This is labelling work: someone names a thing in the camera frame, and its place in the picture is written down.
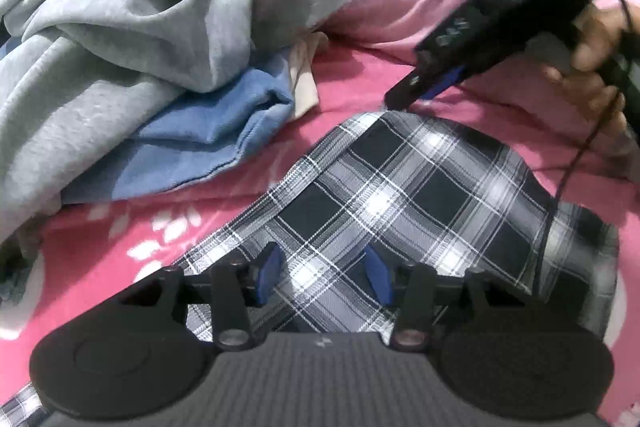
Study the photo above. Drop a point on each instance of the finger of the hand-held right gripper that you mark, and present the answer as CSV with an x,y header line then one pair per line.
x,y
407,89

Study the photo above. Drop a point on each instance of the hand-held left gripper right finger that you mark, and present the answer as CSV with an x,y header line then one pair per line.
x,y
377,274

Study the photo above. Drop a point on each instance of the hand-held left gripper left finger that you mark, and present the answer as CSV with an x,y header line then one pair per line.
x,y
267,272

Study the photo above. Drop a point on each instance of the black white plaid shirt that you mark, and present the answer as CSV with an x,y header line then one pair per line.
x,y
410,187

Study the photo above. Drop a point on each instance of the person's right hand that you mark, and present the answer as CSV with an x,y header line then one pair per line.
x,y
595,42

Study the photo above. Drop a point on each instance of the beige garment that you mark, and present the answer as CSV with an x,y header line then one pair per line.
x,y
305,82

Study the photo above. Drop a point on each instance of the blue garment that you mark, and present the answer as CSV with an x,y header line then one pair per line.
x,y
200,127

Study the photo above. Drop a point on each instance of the pink floral blanket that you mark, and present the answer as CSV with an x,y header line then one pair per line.
x,y
100,232

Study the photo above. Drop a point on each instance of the grey hoodie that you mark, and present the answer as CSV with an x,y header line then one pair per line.
x,y
125,17

